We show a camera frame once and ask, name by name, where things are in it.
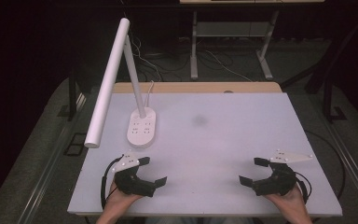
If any person's right hand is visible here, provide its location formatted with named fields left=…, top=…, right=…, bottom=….
left=263, top=186, right=308, bottom=215

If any long black floor cable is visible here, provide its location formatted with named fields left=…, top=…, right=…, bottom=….
left=303, top=129, right=346, bottom=202

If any white lamp cable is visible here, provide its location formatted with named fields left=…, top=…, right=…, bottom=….
left=144, top=79, right=156, bottom=108

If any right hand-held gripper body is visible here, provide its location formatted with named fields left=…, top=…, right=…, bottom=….
left=251, top=149, right=313, bottom=197

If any black metal stand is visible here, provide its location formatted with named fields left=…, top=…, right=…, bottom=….
left=57, top=68, right=88, bottom=123
left=280, top=12, right=358, bottom=124

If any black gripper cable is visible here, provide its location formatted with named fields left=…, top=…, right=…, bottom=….
left=295, top=171, right=313, bottom=205
left=100, top=156, right=123, bottom=210

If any white table mat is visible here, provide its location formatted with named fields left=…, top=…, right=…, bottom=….
left=67, top=91, right=344, bottom=218

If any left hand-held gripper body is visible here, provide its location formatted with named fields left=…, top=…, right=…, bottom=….
left=111, top=151, right=157, bottom=198

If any white desk lamp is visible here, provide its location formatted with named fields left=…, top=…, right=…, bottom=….
left=83, top=17, right=158, bottom=149

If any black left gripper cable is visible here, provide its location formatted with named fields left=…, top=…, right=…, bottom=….
left=100, top=156, right=123, bottom=210

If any metal floor rail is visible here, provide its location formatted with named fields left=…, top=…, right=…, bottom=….
left=16, top=92, right=88, bottom=224
left=321, top=119, right=358, bottom=216

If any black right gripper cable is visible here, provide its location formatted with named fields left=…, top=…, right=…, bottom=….
left=295, top=171, right=313, bottom=205

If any person's left hand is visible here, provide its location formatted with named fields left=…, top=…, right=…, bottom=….
left=106, top=180, right=145, bottom=210

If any thin white floor cable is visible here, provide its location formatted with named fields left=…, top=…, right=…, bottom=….
left=204, top=49, right=255, bottom=83

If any desk with grey metal legs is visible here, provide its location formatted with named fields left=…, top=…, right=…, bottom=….
left=179, top=0, right=325, bottom=81

